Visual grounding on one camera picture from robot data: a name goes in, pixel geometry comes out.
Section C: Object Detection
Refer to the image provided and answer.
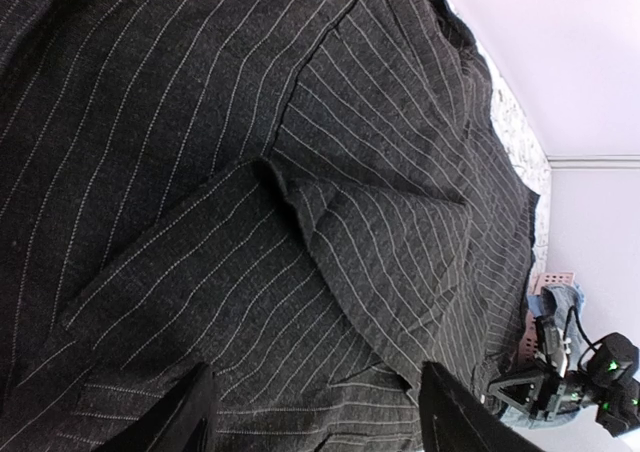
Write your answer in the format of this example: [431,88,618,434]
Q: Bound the pink perforated laundry basket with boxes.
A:
[514,270,579,368]

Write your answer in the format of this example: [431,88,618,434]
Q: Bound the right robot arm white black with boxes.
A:
[487,306,639,437]

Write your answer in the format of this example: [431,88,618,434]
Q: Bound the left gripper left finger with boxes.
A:
[98,362,218,452]

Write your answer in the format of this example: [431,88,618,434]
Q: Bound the floral patterned table mat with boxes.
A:
[439,1,554,193]

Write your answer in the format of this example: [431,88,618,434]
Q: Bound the light denim jacket with buttons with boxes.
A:
[499,283,598,429]

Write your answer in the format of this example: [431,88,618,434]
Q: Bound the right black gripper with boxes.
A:
[488,368,583,415]

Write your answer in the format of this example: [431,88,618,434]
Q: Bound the right aluminium frame post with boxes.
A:
[547,155,639,170]

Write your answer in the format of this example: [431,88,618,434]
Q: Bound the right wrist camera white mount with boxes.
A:
[535,315,570,378]

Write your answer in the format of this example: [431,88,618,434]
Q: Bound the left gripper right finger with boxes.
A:
[419,362,539,452]

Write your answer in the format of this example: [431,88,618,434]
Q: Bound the black pinstriped shirt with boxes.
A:
[1,0,537,451]

